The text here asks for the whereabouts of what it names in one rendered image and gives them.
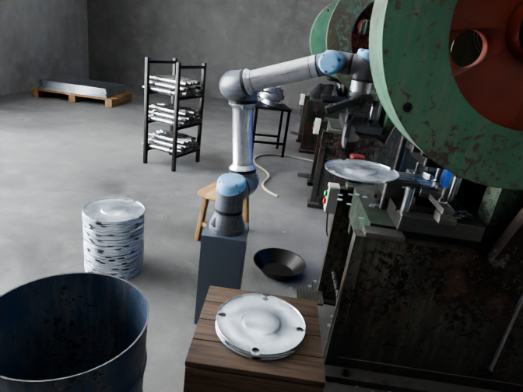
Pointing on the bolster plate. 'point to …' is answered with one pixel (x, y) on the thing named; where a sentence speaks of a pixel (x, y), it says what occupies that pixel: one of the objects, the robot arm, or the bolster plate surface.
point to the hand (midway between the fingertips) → (342, 145)
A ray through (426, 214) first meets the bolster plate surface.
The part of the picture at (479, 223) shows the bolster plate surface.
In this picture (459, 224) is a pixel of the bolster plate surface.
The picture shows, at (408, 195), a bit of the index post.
